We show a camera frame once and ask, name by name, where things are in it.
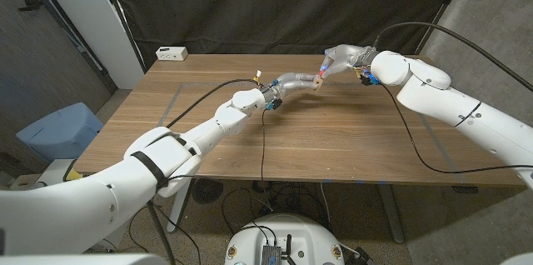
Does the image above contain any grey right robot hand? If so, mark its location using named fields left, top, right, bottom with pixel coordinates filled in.
left=318, top=43, right=380, bottom=81

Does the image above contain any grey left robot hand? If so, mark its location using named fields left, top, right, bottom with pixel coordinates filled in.
left=262, top=72, right=322, bottom=108

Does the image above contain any black backdrop curtain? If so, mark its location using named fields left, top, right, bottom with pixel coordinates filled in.
left=102, top=0, right=474, bottom=70

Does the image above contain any black backdrop stand pole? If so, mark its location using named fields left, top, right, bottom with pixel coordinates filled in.
left=96, top=0, right=147, bottom=74
left=414, top=0, right=474, bottom=56

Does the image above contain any white power strip box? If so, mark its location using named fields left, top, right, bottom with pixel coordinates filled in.
left=155, top=46, right=189, bottom=63

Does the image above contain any black floor fan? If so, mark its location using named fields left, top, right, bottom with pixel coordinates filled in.
left=190, top=178, right=225, bottom=204

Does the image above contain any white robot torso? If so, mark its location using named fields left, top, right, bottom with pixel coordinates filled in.
left=224, top=213, right=346, bottom=265

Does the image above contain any grey table leg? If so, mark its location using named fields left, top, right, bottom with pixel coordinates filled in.
left=376, top=183, right=406, bottom=244

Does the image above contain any white table leg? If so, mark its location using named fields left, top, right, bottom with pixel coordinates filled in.
left=166, top=179, right=193, bottom=233

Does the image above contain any grey ribbed torso module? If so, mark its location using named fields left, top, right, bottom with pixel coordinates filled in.
left=261, top=244, right=283, bottom=265

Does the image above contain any white pillar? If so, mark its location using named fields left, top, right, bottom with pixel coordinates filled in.
left=31, top=0, right=146, bottom=90

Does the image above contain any blue plastic bin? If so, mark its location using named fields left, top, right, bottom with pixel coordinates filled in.
left=15, top=102, right=105, bottom=164

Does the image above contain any yellow floor object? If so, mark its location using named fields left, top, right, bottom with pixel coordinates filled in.
left=65, top=167, right=84, bottom=182

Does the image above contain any dark grey door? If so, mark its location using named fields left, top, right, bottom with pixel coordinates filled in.
left=0, top=0, right=120, bottom=137

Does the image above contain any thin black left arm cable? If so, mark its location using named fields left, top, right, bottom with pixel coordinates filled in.
left=166, top=107, right=270, bottom=216

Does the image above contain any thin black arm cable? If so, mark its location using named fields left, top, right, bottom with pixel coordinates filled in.
left=381, top=83, right=533, bottom=174
left=166, top=107, right=270, bottom=216

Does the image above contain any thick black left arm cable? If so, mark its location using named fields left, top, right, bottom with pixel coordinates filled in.
left=165, top=78, right=262, bottom=129

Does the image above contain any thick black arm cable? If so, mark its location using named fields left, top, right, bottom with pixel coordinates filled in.
left=373, top=22, right=533, bottom=93
left=165, top=78, right=262, bottom=129

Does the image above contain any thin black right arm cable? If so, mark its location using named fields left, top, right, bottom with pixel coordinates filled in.
left=381, top=83, right=533, bottom=174

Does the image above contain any black floor cable bundle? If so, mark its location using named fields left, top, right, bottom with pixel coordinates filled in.
left=220, top=179, right=334, bottom=237

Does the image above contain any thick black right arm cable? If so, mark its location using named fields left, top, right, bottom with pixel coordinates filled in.
left=373, top=22, right=533, bottom=93

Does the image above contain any black door handle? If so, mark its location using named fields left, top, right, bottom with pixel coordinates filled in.
left=17, top=0, right=45, bottom=13

